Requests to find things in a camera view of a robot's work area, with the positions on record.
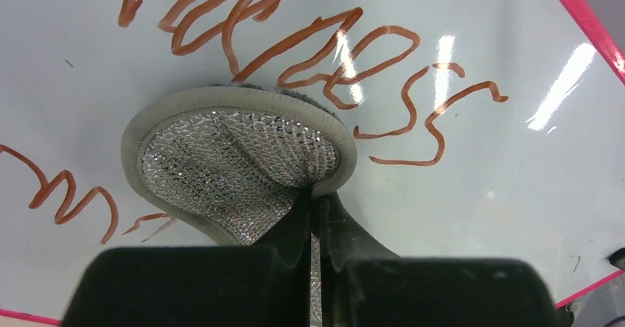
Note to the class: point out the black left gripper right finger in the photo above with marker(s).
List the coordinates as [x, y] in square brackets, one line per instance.
[363, 283]

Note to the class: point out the silver mesh eraser sponge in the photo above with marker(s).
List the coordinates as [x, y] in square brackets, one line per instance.
[229, 160]

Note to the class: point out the black whiteboard stand foot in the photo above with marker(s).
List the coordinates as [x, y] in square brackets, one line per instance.
[617, 259]

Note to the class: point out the pink-framed whiteboard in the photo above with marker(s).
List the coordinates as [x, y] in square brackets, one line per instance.
[446, 128]

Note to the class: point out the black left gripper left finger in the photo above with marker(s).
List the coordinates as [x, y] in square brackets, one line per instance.
[263, 284]

